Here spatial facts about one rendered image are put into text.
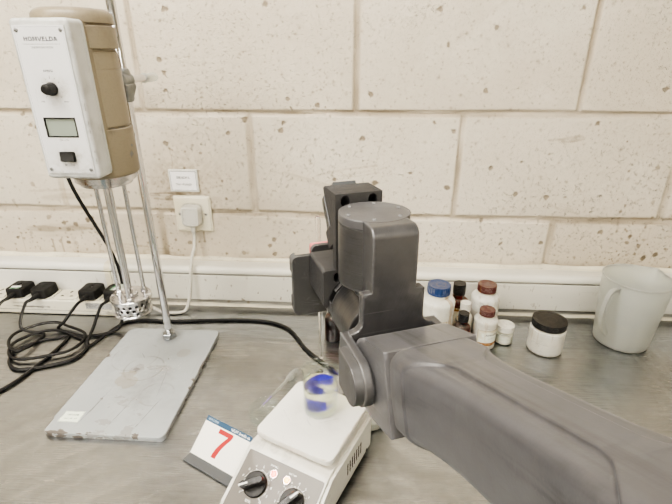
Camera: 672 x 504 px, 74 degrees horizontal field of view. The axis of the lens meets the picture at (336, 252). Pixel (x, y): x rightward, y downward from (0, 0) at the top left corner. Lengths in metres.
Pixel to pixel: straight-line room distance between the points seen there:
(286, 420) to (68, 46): 0.56
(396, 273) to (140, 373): 0.69
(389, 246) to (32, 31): 0.54
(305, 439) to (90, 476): 0.33
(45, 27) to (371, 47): 0.55
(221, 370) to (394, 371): 0.67
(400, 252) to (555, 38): 0.77
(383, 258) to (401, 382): 0.09
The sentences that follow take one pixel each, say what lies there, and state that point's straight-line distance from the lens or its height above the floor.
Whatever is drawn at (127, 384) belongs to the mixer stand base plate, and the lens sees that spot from 0.93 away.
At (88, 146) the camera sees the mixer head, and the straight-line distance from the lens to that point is 0.71.
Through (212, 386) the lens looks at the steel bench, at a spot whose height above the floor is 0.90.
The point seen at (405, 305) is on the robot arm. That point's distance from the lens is 0.35.
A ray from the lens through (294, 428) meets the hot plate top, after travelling 0.67.
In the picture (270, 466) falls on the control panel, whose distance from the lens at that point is 0.66.
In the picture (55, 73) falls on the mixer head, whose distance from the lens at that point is 0.71.
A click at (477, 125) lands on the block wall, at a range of 1.01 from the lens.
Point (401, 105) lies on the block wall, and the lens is 0.98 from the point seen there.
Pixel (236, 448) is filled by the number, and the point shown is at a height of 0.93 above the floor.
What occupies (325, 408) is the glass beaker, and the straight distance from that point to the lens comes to 0.66.
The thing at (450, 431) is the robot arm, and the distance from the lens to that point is 0.25.
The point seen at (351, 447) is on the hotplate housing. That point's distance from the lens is 0.67.
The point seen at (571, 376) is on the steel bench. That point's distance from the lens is 0.99.
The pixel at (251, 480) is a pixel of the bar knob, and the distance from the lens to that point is 0.65.
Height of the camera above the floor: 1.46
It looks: 24 degrees down
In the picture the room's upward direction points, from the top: straight up
